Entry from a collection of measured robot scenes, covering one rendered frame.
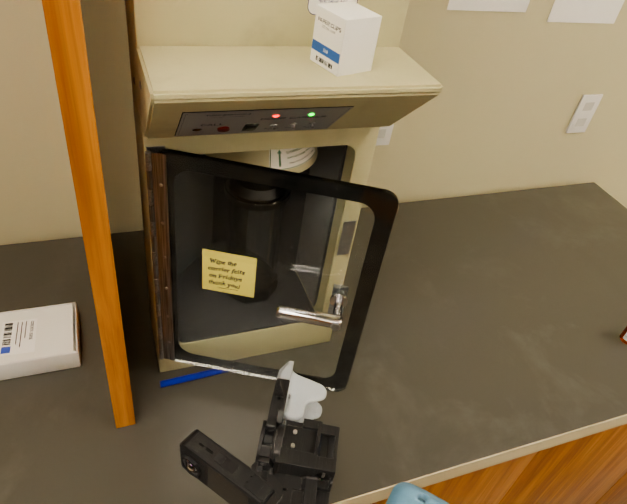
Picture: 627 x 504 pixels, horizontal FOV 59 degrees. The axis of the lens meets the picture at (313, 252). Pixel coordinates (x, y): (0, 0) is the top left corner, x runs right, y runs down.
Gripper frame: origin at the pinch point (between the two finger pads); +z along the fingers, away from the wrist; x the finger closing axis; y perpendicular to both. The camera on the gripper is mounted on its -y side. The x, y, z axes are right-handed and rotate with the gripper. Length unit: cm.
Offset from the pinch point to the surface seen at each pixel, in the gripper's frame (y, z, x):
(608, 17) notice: 60, 105, 22
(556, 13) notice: 45, 97, 22
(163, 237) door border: -19.4, 13.7, 5.6
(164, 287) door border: -19.7, 13.6, -3.9
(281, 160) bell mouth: -6.0, 24.9, 14.0
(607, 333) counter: 66, 45, -26
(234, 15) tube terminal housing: -12.3, 19.3, 34.3
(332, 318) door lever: 5.0, 9.2, 0.9
